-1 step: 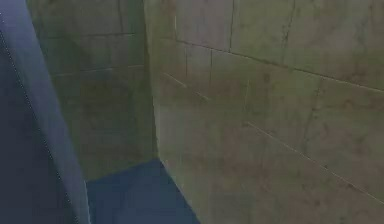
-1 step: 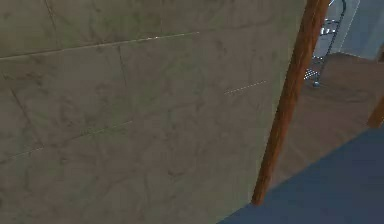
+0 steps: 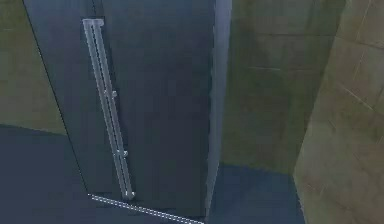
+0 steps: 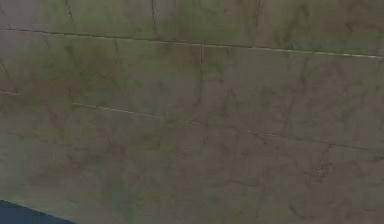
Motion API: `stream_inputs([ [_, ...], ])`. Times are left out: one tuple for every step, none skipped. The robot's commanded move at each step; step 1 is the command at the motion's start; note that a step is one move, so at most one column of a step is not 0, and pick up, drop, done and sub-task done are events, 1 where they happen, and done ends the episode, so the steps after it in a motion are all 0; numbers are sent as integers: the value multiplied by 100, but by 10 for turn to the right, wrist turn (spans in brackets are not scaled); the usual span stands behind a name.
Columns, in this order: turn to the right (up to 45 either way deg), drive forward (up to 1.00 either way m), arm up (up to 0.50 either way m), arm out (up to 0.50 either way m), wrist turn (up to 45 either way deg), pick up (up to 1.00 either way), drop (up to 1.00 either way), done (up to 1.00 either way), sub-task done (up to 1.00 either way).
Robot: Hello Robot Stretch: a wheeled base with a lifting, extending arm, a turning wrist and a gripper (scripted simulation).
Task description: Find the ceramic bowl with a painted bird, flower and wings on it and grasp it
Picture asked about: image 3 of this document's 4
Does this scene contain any dark grey fridge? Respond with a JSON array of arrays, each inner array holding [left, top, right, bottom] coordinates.
[[21, 0, 233, 224]]

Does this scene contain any silver fridge handle bar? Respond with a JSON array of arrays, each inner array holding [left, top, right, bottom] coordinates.
[[81, 18, 136, 202]]

